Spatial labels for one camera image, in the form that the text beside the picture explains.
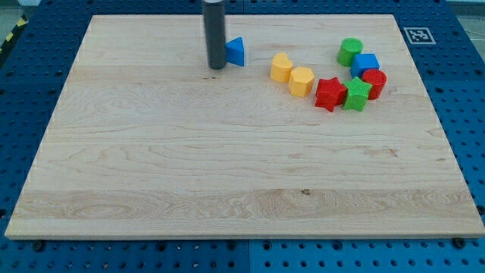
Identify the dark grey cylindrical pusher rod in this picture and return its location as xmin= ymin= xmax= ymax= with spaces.
xmin=202 ymin=0 xmax=226 ymax=70

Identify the blue triangle block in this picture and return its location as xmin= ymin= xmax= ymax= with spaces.
xmin=225 ymin=36 xmax=245 ymax=67

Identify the yellow heart block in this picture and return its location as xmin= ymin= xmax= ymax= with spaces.
xmin=270 ymin=52 xmax=293 ymax=83

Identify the yellow hexagon block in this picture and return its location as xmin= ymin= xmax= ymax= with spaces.
xmin=289 ymin=66 xmax=314 ymax=97

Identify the green cylinder block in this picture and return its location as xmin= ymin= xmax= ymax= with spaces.
xmin=337 ymin=37 xmax=363 ymax=67

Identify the red star block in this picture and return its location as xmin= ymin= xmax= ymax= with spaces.
xmin=315 ymin=77 xmax=348 ymax=112

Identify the light wooden board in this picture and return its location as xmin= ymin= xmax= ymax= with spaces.
xmin=5 ymin=14 xmax=484 ymax=240

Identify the blue cube block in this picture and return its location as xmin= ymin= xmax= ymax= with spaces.
xmin=349 ymin=53 xmax=380 ymax=77

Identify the green star block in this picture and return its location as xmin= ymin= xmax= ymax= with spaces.
xmin=343 ymin=77 xmax=372 ymax=111

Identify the red cylinder block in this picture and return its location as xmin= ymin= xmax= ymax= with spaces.
xmin=361 ymin=68 xmax=387 ymax=100

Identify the yellow black hazard tape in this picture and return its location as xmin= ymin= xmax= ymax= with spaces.
xmin=1 ymin=14 xmax=29 ymax=55

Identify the white fiducial marker tag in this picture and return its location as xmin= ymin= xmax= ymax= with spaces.
xmin=404 ymin=27 xmax=436 ymax=46

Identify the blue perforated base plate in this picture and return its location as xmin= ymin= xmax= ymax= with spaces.
xmin=1 ymin=1 xmax=484 ymax=272

